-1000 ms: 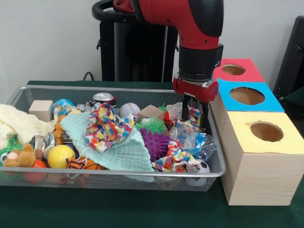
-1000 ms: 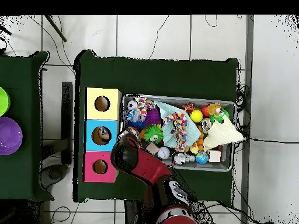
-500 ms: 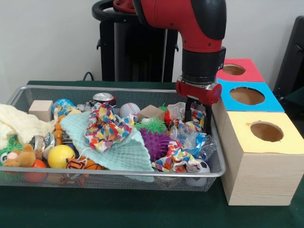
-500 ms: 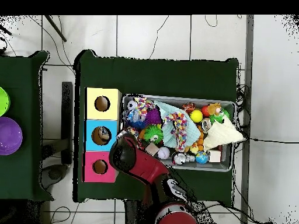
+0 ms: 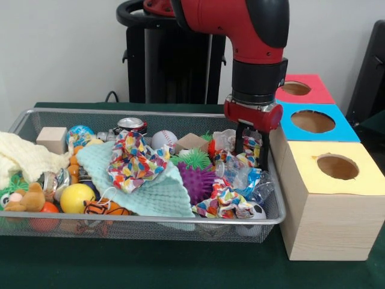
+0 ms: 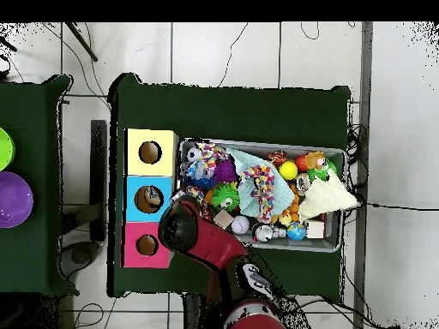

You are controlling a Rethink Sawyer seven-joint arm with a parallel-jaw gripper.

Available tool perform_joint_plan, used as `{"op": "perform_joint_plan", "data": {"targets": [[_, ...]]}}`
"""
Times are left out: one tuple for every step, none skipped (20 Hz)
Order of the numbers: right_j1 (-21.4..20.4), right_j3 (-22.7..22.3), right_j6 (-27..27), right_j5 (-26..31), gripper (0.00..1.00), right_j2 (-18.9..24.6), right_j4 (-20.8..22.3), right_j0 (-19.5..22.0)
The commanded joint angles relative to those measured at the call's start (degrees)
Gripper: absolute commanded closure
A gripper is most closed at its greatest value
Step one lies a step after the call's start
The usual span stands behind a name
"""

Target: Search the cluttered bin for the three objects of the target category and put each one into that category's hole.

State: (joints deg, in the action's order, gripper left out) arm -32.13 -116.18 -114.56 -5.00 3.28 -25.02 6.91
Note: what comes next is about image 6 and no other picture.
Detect small soccer ball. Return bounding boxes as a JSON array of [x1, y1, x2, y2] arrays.
[[186, 147, 204, 165]]

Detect cream yellow cloth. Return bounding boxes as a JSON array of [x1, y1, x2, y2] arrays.
[[297, 170, 361, 222]]

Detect shallow clear mesh bin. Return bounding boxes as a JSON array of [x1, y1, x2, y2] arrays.
[[174, 136, 346, 254]]

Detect purple spiky ball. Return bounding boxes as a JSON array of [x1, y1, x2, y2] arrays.
[[213, 160, 240, 185]]

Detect black cable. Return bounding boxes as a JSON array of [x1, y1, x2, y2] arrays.
[[219, 22, 250, 87], [299, 22, 321, 41], [356, 201, 439, 212]]

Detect wooden three-hole box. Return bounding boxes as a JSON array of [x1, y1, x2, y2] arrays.
[[122, 128, 179, 269]]

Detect mint green cloth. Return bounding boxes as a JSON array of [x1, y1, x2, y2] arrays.
[[226, 145, 298, 220]]

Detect purple plastic bowl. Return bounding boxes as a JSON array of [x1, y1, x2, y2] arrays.
[[0, 170, 34, 230]]

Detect yellow ball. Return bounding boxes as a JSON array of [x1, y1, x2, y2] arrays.
[[279, 159, 300, 181]]

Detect white baseball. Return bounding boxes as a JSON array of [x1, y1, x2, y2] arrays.
[[230, 215, 251, 236]]

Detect green spiky ball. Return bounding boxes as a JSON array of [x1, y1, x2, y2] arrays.
[[210, 181, 241, 212]]

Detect black flat bar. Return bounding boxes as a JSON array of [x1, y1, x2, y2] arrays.
[[90, 119, 109, 242]]

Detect green plastic bowl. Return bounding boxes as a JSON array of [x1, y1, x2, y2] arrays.
[[0, 127, 16, 172]]

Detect colourful patterned cloth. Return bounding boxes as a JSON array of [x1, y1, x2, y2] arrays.
[[198, 142, 229, 174], [239, 163, 278, 224]]

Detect brown plush bear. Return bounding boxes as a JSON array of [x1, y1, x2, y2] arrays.
[[304, 150, 329, 172]]

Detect blue globe ball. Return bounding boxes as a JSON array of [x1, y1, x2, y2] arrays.
[[286, 222, 307, 242]]

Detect black rod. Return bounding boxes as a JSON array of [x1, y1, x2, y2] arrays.
[[64, 22, 99, 63]]

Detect grey round base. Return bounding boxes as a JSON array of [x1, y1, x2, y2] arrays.
[[60, 239, 102, 278]]

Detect dark green table cloth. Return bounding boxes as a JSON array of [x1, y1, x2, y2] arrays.
[[0, 74, 80, 296], [107, 71, 352, 299]]

